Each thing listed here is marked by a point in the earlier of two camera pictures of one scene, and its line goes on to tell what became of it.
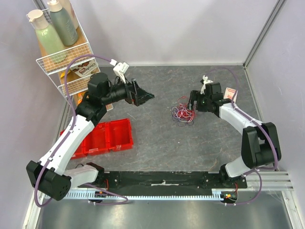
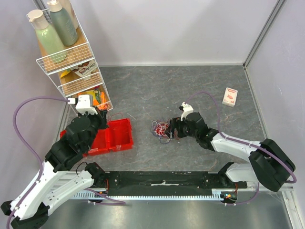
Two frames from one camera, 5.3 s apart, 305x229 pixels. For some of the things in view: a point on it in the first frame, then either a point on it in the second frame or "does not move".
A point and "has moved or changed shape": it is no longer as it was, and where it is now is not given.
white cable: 182,114 has moved or changed shape
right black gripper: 195,101 → 173,129
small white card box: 230,93 does not move
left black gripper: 135,95 → 102,116
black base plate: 167,180 does not move
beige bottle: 66,4 does not move
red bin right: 119,135 does not move
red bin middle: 98,139 does not move
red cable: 184,111 has moved or changed shape
